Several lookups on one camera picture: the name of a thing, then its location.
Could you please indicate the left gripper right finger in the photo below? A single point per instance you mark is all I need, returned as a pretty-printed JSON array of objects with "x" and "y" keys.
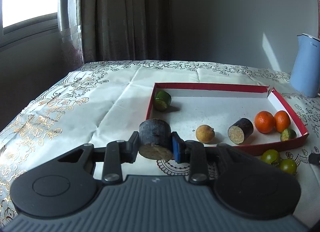
[{"x": 193, "y": 153}]

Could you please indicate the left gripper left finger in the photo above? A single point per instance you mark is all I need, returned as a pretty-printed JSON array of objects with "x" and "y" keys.
[{"x": 117, "y": 153}]

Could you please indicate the brown longan fruit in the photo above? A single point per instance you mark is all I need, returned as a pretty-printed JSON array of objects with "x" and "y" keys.
[{"x": 205, "y": 134}]

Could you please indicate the green tomato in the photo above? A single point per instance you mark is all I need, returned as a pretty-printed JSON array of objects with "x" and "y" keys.
[
  {"x": 289, "y": 166},
  {"x": 271, "y": 157}
]

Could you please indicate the green cucumber wedge piece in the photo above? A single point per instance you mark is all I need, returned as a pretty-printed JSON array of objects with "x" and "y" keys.
[{"x": 287, "y": 134}]

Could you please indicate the orange mandarin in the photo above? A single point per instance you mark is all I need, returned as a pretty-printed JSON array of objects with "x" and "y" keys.
[
  {"x": 282, "y": 121},
  {"x": 264, "y": 122}
]

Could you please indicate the green cucumber chunk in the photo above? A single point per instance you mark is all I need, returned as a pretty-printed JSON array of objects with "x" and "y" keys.
[{"x": 162, "y": 100}]

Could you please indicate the white embroidered tablecloth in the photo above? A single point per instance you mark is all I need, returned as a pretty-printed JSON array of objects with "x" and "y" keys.
[{"x": 103, "y": 101}]

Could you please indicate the red cardboard tray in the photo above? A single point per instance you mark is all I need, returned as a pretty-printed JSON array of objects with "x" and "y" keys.
[{"x": 220, "y": 106}]

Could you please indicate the light blue electric kettle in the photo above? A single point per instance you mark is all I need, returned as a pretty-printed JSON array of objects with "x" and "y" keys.
[{"x": 305, "y": 74}]

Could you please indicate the brown patterned curtain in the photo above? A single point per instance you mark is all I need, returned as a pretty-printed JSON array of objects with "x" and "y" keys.
[{"x": 106, "y": 30}]

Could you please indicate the window with grey frame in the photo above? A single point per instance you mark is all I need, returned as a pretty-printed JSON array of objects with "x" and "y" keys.
[{"x": 25, "y": 18}]

